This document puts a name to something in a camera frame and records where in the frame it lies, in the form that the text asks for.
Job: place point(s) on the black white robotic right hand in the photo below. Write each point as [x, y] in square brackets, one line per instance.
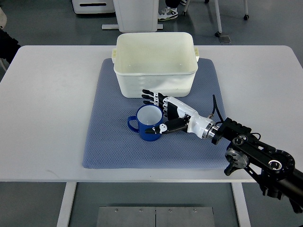
[181, 117]

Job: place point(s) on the blue mug white inside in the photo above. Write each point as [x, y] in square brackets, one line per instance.
[147, 116]

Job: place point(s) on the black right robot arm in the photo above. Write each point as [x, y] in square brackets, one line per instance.
[274, 170]

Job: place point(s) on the white plastic box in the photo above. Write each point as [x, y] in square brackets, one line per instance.
[164, 62]

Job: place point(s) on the grey floor outlet cover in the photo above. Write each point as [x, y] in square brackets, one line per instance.
[224, 39]

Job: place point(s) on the white wheeled chair leg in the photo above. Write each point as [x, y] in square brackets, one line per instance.
[218, 18]

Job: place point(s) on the white green sneaker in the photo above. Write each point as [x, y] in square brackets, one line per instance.
[167, 14]

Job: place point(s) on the white table leg right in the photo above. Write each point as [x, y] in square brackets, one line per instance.
[240, 205]

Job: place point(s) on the white table leg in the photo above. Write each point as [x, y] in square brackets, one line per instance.
[66, 205]
[240, 205]

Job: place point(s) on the white cabinet with slot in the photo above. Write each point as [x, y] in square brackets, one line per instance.
[93, 6]

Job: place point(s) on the white table leg left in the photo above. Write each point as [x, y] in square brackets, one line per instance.
[66, 205]

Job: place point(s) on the black object at left edge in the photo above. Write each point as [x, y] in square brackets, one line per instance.
[8, 47]

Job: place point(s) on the white pedestal column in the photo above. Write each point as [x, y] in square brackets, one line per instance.
[135, 16]

